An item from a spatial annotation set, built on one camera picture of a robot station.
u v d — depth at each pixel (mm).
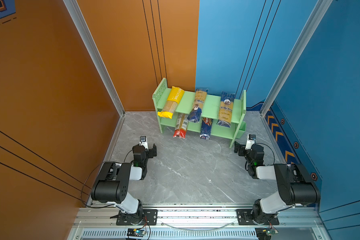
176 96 878
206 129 891
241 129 978
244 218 725
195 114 771
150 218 737
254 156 713
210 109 843
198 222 726
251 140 809
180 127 912
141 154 721
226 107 809
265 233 707
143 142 808
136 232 707
